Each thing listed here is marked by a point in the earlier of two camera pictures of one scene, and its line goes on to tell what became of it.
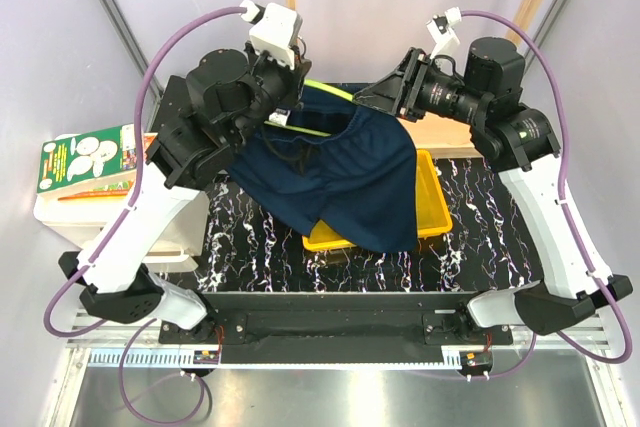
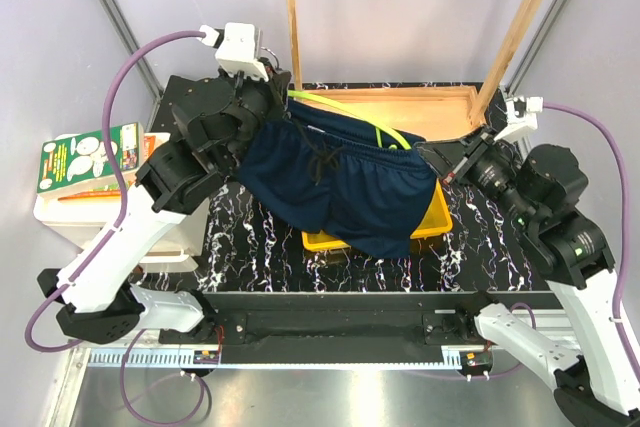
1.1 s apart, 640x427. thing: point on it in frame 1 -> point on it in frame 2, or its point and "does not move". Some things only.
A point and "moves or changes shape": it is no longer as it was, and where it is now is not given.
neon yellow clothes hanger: [319, 86] -> [352, 111]
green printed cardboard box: [93, 164] does not move
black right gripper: [399, 92] -> [449, 157]
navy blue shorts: [336, 159] moves or changes shape
